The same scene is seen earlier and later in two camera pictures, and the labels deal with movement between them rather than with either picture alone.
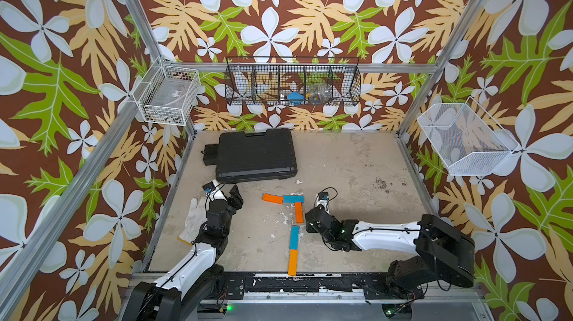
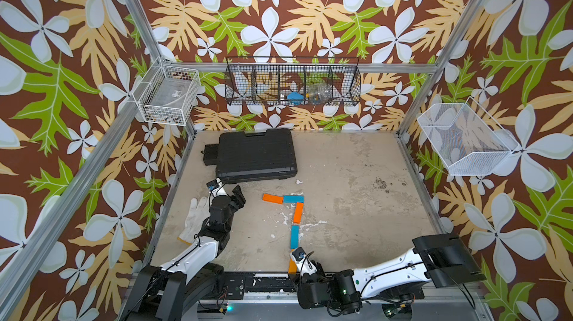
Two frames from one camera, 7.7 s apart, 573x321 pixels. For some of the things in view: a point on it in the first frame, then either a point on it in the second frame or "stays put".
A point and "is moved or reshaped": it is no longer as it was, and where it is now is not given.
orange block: [292, 263] is moved or reshaped
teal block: [291, 198] stays put
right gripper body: [310, 228] → [314, 278]
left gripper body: [233, 203] stays put
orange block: [299, 212] stays put
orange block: [272, 198] stays put
